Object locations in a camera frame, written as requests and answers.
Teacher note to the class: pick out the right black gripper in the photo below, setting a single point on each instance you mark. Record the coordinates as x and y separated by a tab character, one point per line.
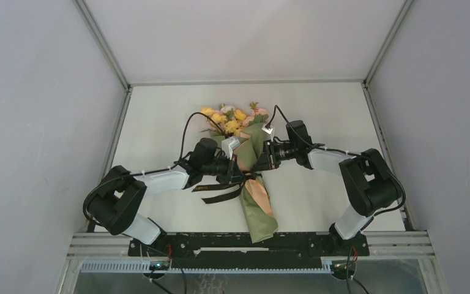
268	160

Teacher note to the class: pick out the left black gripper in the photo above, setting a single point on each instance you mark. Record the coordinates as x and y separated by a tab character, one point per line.
232	174

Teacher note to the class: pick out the yellow flower stem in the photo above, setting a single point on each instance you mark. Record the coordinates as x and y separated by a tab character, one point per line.
219	124

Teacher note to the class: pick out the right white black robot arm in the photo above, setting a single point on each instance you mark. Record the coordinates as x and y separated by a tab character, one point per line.
371	186

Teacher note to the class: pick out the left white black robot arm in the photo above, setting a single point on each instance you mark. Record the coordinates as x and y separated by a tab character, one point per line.
115	202

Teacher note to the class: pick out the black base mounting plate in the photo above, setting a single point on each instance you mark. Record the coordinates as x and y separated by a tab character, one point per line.
236	249

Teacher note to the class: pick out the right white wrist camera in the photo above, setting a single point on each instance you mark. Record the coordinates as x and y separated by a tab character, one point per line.
269	131

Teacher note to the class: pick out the white slotted cable duct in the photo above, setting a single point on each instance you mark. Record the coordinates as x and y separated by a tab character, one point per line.
132	266

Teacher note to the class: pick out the aluminium frame rail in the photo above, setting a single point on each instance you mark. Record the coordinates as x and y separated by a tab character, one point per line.
414	245

